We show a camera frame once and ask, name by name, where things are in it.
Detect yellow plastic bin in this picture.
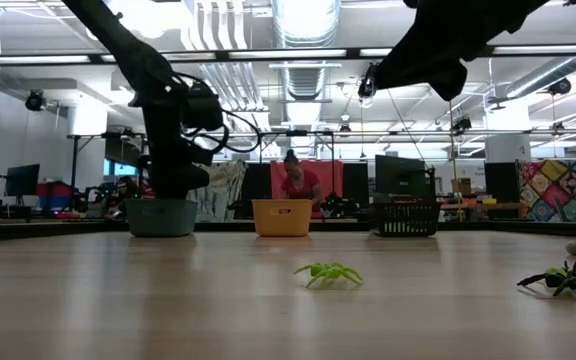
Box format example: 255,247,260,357
251,198,314,238

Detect silver ventilation duct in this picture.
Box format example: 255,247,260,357
270,0,343,160

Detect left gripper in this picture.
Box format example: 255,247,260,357
137,92,214,201

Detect red hanging cloth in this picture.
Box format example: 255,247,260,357
270,159,345,201

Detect black partition panel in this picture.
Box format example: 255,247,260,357
244,162,273,220
342,162,372,210

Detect black robot with green lights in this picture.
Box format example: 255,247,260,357
85,182,119,215
317,191,360,220

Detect black toy spider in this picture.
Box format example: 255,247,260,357
516,259,576,303

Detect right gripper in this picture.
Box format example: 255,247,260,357
371,0,524,103

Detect cluttered wooden desk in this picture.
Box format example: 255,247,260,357
440,197,522,221

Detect person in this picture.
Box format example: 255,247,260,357
280,148,325,211
110,174,142,217

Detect black frame beam with lights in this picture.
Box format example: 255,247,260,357
0,43,576,65

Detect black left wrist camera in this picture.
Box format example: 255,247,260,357
182,82,225,132

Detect brown cardboard box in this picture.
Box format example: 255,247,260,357
450,177,473,197

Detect thin yellow cord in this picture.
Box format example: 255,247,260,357
445,99,458,222

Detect teal plastic bin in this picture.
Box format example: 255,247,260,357
125,198,200,238

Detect black workstation frame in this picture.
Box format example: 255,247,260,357
66,127,419,221

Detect colourful patchwork quilt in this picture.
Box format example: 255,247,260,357
516,158,576,224

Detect black slotted plastic basket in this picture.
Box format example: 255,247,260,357
373,201,442,238

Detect black aluminium table frame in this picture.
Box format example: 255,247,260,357
0,218,576,245

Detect white patterned hanging cloth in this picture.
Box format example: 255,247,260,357
187,160,248,223

